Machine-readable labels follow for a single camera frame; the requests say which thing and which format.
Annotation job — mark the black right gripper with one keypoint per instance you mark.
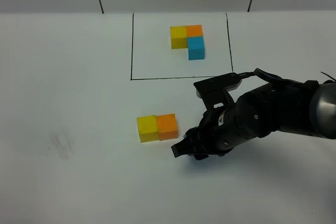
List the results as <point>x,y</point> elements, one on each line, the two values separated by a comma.
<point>217,134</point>

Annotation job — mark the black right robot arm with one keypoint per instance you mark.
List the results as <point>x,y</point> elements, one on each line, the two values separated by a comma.
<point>306,110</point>

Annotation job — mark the blue template block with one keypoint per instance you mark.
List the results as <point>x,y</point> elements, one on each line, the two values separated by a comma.
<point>196,48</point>

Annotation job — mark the yellow template block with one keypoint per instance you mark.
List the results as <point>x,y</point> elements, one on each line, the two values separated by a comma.
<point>178,36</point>

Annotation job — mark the orange template block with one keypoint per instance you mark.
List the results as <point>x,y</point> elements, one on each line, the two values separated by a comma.
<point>194,31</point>

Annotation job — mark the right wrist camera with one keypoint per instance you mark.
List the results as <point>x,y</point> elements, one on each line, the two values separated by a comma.
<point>215,90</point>

